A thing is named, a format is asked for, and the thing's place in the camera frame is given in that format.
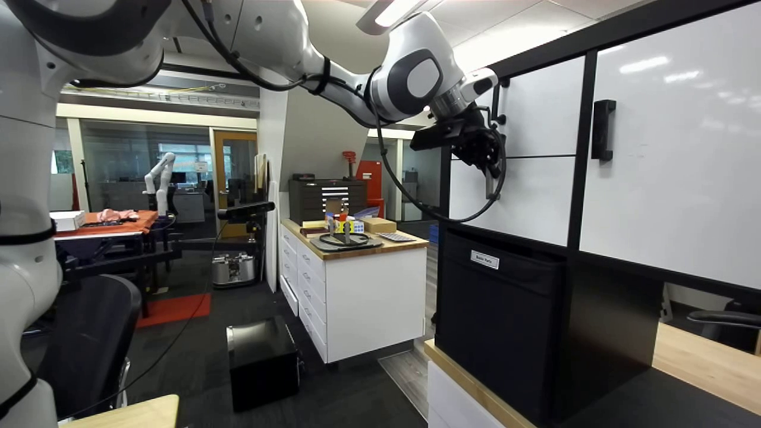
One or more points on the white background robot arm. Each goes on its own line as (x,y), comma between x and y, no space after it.
(158,181)

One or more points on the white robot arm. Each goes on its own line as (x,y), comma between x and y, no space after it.
(49,46)

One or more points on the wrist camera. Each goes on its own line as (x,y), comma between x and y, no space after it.
(436,137)

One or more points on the dark chair at right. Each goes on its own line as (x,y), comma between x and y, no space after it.
(737,325)

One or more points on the black office chair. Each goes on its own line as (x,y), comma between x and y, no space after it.
(89,343)

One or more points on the colourful items on counter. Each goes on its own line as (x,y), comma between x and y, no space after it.
(342,230)

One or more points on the white drawer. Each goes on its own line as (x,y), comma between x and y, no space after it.
(533,203)
(543,111)

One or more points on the red floor mat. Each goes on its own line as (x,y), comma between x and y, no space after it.
(175,311)

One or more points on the black storage basket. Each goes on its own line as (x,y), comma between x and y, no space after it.
(496,318)

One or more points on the white island cabinet wood top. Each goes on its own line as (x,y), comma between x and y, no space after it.
(354,303)

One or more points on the white cabinet door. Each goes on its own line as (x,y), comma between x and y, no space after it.
(681,190)

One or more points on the silver case on floor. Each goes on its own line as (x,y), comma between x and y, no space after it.
(231,271)

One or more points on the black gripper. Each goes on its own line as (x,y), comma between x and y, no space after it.
(479,143)

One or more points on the white box on table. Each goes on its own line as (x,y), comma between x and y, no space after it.
(65,219)

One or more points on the black shelf cabinet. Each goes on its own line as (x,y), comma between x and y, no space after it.
(607,311)

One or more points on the black box on floor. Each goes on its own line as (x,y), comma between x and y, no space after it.
(265,362)

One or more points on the red work table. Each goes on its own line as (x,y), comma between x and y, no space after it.
(115,241)

